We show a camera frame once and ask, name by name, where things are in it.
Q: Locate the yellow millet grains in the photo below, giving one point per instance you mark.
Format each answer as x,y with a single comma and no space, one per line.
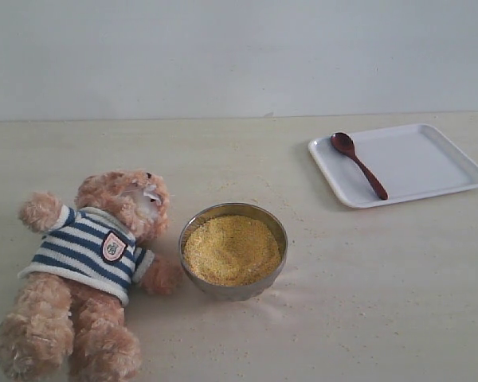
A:
232,251

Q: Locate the steel bowl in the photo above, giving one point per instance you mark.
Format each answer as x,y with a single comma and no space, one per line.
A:
235,293

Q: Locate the dark red wooden spoon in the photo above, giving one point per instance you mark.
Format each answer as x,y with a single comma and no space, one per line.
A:
344,144

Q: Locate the white rectangular tray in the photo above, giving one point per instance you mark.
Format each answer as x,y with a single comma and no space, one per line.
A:
412,162

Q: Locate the teddy bear striped sweater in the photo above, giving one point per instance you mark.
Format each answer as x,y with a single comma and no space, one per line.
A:
71,306

